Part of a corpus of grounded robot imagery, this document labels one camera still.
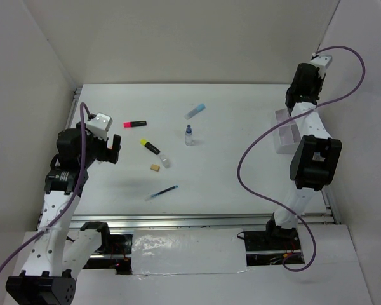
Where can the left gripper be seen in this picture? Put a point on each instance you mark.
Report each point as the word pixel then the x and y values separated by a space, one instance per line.
pixel 108 154

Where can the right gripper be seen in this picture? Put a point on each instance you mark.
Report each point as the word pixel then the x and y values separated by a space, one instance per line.
pixel 319 89

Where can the pink highlighter marker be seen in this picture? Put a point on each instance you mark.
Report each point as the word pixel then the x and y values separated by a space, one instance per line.
pixel 134 124

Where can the yellow highlighter marker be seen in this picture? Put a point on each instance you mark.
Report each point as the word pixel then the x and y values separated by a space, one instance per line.
pixel 152 148

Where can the clear tape roll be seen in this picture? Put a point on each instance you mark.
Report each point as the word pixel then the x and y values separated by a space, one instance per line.
pixel 165 160

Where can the blue pen refill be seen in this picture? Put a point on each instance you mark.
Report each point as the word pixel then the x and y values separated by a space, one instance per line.
pixel 161 192

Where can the light blue highlighter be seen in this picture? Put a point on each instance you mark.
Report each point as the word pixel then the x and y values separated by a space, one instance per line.
pixel 195 111

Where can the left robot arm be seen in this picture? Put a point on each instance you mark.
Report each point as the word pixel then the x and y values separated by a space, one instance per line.
pixel 50 272

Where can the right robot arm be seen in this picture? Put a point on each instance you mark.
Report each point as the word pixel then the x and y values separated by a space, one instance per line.
pixel 314 162

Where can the white compartment organizer box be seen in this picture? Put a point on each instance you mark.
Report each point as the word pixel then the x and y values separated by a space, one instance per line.
pixel 285 133

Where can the tan eraser block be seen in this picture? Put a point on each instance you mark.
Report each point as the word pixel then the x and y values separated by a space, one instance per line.
pixel 154 167

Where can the small blue cap bottle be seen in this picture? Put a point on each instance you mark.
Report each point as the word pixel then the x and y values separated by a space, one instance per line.
pixel 188 136

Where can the white cover plate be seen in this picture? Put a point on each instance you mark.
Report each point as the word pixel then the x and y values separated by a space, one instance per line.
pixel 187 252

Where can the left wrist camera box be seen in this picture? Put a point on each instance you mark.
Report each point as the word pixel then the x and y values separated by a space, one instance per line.
pixel 99 125

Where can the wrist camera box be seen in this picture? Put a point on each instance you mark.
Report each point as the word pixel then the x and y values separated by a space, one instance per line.
pixel 321 61
pixel 99 125

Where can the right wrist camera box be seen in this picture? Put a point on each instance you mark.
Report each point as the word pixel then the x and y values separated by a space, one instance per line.
pixel 321 61

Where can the aluminium rail frame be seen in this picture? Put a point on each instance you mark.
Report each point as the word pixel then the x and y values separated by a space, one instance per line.
pixel 225 178

